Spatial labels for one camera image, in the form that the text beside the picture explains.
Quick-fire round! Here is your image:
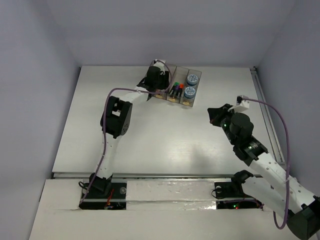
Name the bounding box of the foil covered front board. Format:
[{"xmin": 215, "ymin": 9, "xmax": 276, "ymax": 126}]
[{"xmin": 125, "ymin": 179, "xmax": 217, "ymax": 211}]

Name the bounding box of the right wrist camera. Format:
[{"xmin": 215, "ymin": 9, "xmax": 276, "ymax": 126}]
[{"xmin": 228, "ymin": 95, "xmax": 250, "ymax": 113}]

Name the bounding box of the purple highlighter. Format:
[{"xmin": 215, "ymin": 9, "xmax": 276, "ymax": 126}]
[{"xmin": 172, "ymin": 84, "xmax": 180, "ymax": 97}]

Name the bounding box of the green highlighter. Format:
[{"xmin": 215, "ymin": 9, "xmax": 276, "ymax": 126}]
[{"xmin": 170, "ymin": 82, "xmax": 180, "ymax": 95}]

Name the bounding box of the clear drawer bin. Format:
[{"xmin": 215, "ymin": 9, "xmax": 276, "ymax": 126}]
[
  {"xmin": 166, "ymin": 66, "xmax": 189, "ymax": 104},
  {"xmin": 155, "ymin": 61, "xmax": 177, "ymax": 99},
  {"xmin": 179, "ymin": 69, "xmax": 202, "ymax": 107}
]

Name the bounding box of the orange highlighter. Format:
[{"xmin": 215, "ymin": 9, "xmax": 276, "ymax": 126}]
[{"xmin": 175, "ymin": 83, "xmax": 184, "ymax": 97}]

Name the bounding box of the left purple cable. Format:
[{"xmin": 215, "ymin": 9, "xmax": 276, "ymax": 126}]
[{"xmin": 82, "ymin": 59, "xmax": 175, "ymax": 201}]

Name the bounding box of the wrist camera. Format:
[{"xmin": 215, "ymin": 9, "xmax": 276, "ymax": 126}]
[
  {"xmin": 153, "ymin": 59, "xmax": 166, "ymax": 68},
  {"xmin": 228, "ymin": 95, "xmax": 250, "ymax": 113}
]

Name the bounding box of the right aluminium rail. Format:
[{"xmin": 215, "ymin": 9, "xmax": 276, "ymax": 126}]
[{"xmin": 250, "ymin": 66, "xmax": 287, "ymax": 170}]

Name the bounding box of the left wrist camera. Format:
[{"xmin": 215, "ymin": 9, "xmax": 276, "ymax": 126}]
[{"xmin": 153, "ymin": 59, "xmax": 166, "ymax": 68}]

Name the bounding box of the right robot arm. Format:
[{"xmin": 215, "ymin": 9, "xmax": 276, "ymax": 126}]
[{"xmin": 207, "ymin": 104, "xmax": 320, "ymax": 240}]

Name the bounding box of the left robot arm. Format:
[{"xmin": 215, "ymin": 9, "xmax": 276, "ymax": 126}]
[{"xmin": 79, "ymin": 59, "xmax": 173, "ymax": 203}]

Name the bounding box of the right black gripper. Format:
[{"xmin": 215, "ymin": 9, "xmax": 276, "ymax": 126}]
[{"xmin": 208, "ymin": 103, "xmax": 239, "ymax": 145}]

